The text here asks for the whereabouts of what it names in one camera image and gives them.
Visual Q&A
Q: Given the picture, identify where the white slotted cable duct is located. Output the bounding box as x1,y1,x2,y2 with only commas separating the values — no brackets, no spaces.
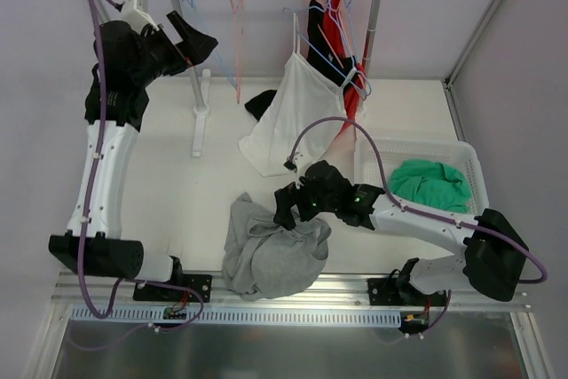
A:
70,305,403,327

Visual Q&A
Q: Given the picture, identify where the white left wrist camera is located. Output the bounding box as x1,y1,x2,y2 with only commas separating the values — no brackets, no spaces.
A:
120,0,158,34

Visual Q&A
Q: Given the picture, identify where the black tank top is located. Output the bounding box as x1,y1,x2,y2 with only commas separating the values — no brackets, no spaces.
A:
243,0,360,122

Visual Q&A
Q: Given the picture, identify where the white plastic basket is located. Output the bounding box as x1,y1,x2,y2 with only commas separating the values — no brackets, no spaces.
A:
354,136,489,233

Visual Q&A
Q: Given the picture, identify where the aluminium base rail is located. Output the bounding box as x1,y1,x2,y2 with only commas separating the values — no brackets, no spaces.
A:
50,268,532,312

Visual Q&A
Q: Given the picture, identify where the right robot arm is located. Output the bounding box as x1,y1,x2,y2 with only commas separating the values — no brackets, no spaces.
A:
273,161,528,305

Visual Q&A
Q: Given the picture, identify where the white tank top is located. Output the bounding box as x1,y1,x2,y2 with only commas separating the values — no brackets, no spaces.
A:
238,20,356,178

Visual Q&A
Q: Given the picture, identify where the light blue wire hanger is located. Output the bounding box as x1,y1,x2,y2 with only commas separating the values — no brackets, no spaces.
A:
181,0,241,93

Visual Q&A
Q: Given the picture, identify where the red tank top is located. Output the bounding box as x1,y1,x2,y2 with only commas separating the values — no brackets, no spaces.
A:
320,0,366,121

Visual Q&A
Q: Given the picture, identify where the green tank top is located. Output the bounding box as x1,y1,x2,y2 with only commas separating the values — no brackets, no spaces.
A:
388,159,472,213

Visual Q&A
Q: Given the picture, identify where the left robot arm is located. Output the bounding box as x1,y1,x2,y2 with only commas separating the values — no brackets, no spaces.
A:
48,12,218,303

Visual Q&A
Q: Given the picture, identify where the grey tank top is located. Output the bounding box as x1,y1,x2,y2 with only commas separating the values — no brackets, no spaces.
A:
221,193,332,301

